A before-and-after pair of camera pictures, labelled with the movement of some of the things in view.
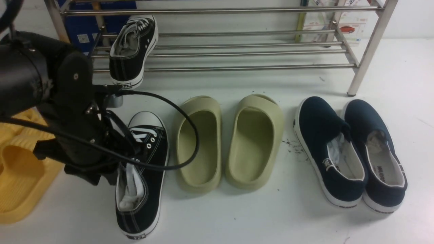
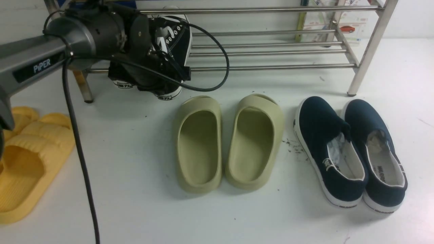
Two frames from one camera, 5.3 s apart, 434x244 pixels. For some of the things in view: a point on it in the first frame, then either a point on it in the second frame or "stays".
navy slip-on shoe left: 325,136 stays
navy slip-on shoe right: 385,183 stays
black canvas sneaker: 141,181 → 171,44
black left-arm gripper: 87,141 → 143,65
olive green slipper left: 203,174 stays
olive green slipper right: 256,135 stays
